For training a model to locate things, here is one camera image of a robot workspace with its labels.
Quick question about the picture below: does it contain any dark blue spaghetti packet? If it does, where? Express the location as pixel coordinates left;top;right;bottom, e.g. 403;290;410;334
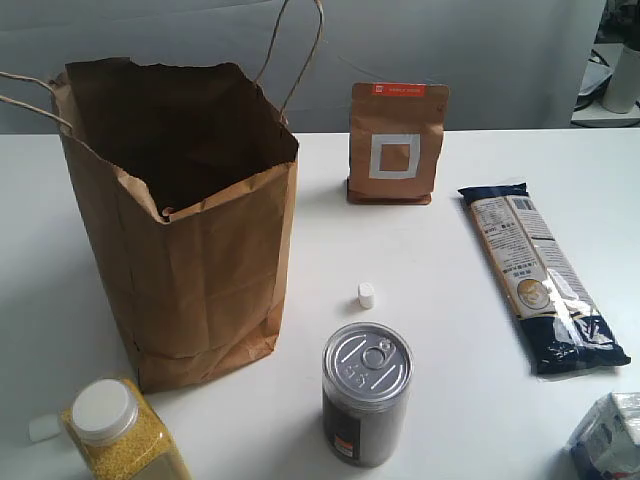
458;183;631;376

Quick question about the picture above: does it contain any white cylinder in background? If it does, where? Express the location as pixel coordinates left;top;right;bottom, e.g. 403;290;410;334
602;45;640;114

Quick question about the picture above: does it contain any yellow millet jar white lid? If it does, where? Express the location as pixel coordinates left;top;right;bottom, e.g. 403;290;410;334
60;378;191;480

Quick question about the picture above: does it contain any brown kraft stand-up pouch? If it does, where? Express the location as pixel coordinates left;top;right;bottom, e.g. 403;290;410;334
347;82;450;205

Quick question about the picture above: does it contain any clear can with metal lid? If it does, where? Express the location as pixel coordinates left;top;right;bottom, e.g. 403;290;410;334
322;322;414;468

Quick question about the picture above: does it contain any small white cylinder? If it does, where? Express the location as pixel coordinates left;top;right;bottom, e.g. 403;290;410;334
357;282;376;309

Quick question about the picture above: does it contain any blue white carton pack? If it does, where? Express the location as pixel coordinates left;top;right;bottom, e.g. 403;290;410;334
568;392;639;479

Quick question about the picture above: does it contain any small white block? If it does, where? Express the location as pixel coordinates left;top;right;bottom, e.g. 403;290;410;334
27;414;61;443

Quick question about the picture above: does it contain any brown paper bag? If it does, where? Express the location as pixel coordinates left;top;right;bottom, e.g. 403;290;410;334
0;0;325;395

